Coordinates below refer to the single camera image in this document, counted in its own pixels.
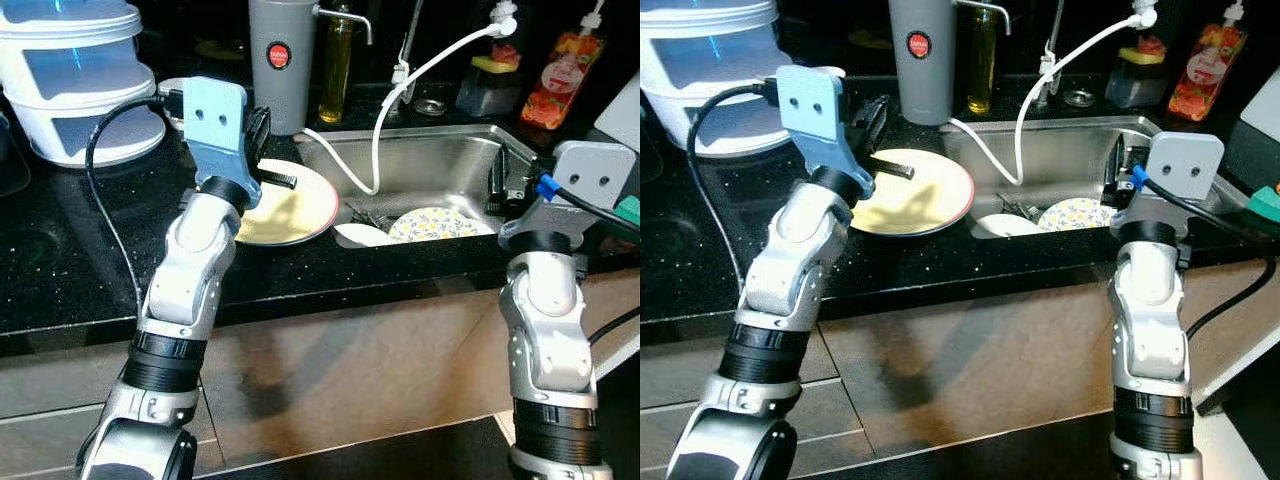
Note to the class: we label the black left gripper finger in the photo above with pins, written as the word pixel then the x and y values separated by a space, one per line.
pixel 278 179
pixel 892 170

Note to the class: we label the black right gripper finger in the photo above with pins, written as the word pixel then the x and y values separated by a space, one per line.
pixel 497 180
pixel 1112 170

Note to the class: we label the yellow plate with red rim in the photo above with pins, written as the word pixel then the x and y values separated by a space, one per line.
pixel 920 205
pixel 290 215

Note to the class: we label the floral lemon print plate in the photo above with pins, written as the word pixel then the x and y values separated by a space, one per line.
pixel 1075 215
pixel 435 225

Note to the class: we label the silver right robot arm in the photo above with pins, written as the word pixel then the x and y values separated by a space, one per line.
pixel 545 320
pixel 1150 320

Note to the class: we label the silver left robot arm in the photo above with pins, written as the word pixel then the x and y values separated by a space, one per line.
pixel 790 270
pixel 190 270

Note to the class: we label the stainless steel sink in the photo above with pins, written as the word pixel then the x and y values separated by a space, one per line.
pixel 1070 155
pixel 440 165

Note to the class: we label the grey water filter with tap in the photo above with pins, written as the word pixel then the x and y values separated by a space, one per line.
pixel 283 90
pixel 920 80

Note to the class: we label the white cup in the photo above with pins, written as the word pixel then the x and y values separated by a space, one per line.
pixel 172 100
pixel 835 72

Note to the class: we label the dark sponge holder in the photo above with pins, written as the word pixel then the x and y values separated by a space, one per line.
pixel 488 92
pixel 1135 84

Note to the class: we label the yellow oil bottle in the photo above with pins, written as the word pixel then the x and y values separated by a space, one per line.
pixel 337 80
pixel 981 70

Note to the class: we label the yellow sponge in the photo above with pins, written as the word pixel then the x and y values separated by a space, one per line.
pixel 492 63
pixel 1138 55

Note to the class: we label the peach dish soap bottle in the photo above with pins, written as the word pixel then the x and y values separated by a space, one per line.
pixel 1205 80
pixel 560 90

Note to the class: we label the teal container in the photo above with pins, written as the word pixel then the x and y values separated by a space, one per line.
pixel 628 210
pixel 1265 205

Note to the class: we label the pink scrubber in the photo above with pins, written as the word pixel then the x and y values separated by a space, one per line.
pixel 508 52
pixel 1152 44

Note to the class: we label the white cutting board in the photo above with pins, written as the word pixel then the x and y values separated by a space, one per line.
pixel 1262 100
pixel 620 105

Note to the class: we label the chrome sink faucet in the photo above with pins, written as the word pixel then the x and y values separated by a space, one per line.
pixel 405 60
pixel 1052 50

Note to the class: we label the white stacked food container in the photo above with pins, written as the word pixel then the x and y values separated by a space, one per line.
pixel 70 80
pixel 700 70

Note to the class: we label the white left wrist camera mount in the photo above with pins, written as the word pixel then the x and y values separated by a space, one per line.
pixel 810 105
pixel 215 115

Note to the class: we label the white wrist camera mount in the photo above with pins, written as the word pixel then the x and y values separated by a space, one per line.
pixel 595 170
pixel 810 105
pixel 215 115
pixel 1185 160

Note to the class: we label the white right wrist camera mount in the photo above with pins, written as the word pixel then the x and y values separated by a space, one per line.
pixel 595 170
pixel 1185 160

